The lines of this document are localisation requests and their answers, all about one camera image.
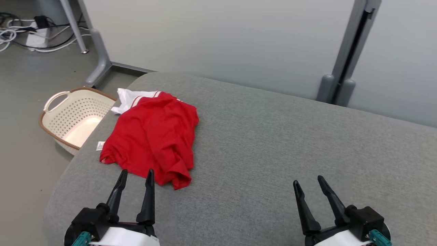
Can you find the red and white garment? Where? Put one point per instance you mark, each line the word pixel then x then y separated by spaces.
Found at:
pixel 153 136

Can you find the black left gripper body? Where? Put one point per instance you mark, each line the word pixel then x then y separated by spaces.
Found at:
pixel 92 218

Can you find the cream perforated laundry basket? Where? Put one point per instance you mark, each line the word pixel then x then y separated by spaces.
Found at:
pixel 71 116

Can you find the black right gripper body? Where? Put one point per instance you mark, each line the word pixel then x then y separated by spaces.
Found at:
pixel 365 218

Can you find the grey partition post curved foot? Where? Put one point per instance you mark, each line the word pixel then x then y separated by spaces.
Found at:
pixel 97 51

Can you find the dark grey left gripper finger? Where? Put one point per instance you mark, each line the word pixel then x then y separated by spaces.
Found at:
pixel 147 205
pixel 116 198

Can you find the black power adapter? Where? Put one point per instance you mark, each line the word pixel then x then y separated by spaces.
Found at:
pixel 41 21

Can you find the thin grey metal leg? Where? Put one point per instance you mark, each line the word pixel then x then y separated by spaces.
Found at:
pixel 73 27

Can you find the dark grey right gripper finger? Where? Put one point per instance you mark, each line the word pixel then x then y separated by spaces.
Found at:
pixel 334 201
pixel 305 212

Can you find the white power strip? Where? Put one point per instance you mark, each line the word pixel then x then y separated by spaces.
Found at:
pixel 36 40

